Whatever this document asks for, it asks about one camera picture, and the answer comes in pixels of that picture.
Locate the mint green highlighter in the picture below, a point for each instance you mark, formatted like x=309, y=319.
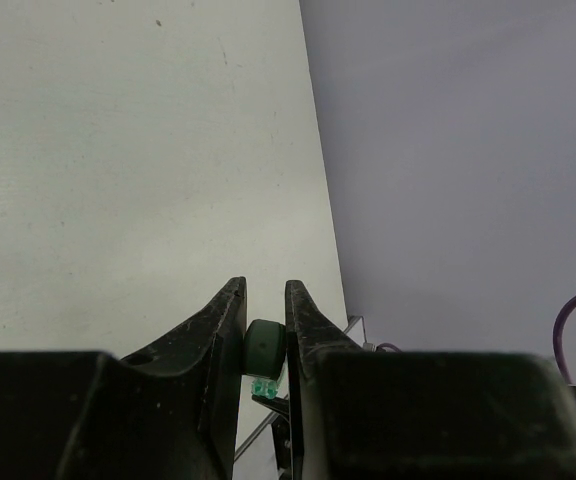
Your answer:
x=263, y=360

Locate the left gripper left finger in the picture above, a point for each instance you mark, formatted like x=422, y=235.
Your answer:
x=167, y=411

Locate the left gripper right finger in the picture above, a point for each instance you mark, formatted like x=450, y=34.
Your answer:
x=357, y=414

